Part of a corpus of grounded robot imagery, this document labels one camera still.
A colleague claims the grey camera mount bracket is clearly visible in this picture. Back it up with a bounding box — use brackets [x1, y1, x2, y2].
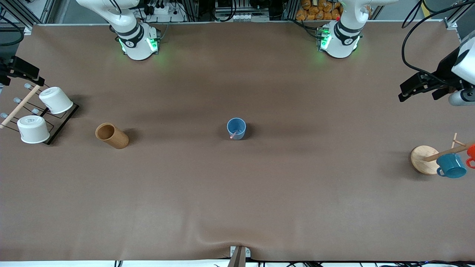
[227, 245, 252, 267]

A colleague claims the wooden mug tree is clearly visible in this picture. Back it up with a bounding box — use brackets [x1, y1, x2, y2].
[410, 132, 475, 175]

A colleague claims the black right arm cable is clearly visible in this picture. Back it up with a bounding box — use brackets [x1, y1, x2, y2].
[0, 14, 25, 47]

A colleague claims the black wire cup rack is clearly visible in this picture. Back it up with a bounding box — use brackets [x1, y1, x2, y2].
[0, 83, 80, 145]

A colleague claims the light blue plastic cup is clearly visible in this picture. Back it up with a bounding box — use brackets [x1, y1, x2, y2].
[227, 117, 247, 141]

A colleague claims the bag of orange bread rolls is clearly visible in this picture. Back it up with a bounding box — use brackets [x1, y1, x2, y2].
[295, 0, 343, 21]

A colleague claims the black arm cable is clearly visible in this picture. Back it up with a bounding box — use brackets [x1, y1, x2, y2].
[0, 14, 25, 47]
[401, 0, 475, 84]

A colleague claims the wooden cylinder chopstick holder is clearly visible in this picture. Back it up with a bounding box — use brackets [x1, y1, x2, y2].
[95, 122, 130, 149]

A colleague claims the white power strip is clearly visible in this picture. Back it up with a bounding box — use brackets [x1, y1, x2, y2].
[142, 0, 187, 23]

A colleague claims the teal enamel mug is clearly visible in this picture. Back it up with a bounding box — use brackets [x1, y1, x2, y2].
[436, 153, 468, 179]

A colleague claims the white paper cup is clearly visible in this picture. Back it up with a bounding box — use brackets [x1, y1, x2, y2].
[39, 86, 74, 115]
[17, 115, 51, 144]

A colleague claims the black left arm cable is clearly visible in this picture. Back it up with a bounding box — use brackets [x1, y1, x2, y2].
[401, 0, 475, 84]

